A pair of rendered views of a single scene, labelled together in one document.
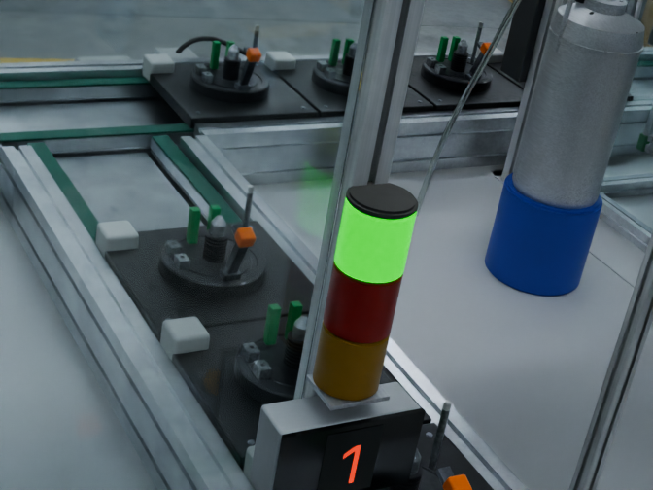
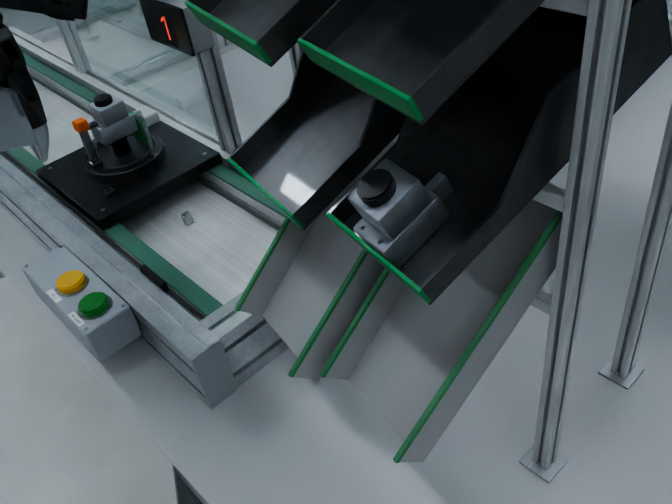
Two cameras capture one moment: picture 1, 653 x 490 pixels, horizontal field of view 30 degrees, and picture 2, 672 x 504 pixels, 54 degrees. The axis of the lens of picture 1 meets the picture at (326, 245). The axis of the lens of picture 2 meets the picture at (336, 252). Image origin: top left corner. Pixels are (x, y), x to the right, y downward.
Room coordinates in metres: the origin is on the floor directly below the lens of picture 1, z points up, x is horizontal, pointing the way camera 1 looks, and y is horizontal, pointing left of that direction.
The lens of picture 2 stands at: (0.84, -1.06, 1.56)
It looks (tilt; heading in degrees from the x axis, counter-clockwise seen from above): 40 degrees down; 85
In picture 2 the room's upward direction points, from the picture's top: 9 degrees counter-clockwise
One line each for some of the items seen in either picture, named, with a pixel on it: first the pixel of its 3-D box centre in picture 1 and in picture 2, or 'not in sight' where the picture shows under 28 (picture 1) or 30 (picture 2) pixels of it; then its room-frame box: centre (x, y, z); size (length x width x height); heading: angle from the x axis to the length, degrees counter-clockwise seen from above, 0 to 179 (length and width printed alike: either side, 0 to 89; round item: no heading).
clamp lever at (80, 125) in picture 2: not in sight; (91, 138); (0.56, -0.02, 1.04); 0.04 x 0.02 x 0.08; 32
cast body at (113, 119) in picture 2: not in sight; (114, 113); (0.61, 0.00, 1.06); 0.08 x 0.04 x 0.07; 32
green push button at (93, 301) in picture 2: not in sight; (94, 306); (0.57, -0.36, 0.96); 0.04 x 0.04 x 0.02
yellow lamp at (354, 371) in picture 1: (351, 354); not in sight; (0.76, -0.03, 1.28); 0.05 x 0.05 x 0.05
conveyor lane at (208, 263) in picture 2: not in sight; (148, 183); (0.62, 0.01, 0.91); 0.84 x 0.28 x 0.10; 122
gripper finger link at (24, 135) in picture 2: not in sight; (14, 133); (0.60, -0.43, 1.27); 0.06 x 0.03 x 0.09; 32
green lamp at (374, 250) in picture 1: (374, 234); not in sight; (0.76, -0.03, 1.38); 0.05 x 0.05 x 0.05
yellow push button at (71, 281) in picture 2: not in sight; (72, 283); (0.53, -0.30, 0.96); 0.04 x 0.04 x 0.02
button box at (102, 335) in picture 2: not in sight; (80, 299); (0.53, -0.30, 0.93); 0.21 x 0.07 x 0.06; 122
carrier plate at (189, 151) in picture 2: not in sight; (128, 165); (0.60, 0.00, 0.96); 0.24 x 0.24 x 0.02; 32
